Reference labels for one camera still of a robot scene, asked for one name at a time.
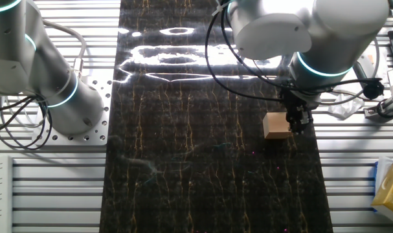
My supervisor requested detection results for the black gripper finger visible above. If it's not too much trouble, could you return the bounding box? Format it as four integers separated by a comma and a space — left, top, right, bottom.
293, 107, 315, 134
286, 105, 297, 129

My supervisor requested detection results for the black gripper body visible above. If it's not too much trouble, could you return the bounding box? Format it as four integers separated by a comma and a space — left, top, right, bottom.
285, 89, 312, 112

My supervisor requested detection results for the small wooden cube block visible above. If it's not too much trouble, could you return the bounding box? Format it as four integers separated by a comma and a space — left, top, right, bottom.
262, 112, 293, 140

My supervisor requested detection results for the crumpled white tissue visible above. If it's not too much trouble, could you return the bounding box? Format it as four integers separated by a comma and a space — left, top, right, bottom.
327, 93, 365, 120

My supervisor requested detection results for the black gold-veined marble mat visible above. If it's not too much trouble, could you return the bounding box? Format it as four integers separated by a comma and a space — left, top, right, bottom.
98, 0, 333, 233

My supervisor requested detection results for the yellow tissue pack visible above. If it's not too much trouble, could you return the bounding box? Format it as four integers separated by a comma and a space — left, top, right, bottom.
370, 161, 393, 218

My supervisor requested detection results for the white power strip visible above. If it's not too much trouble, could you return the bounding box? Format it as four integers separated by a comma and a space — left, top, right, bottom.
0, 155, 14, 233

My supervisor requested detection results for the small silver camera mount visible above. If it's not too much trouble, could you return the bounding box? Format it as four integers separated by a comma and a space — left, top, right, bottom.
364, 94, 393, 120

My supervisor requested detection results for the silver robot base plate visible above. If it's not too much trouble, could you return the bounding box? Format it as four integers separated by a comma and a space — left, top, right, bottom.
32, 72, 113, 146

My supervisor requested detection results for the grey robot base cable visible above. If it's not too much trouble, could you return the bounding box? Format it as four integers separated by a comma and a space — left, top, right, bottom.
42, 19, 87, 78

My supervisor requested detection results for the black base cable bundle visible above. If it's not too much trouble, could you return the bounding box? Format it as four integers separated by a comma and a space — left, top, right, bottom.
0, 95, 54, 151

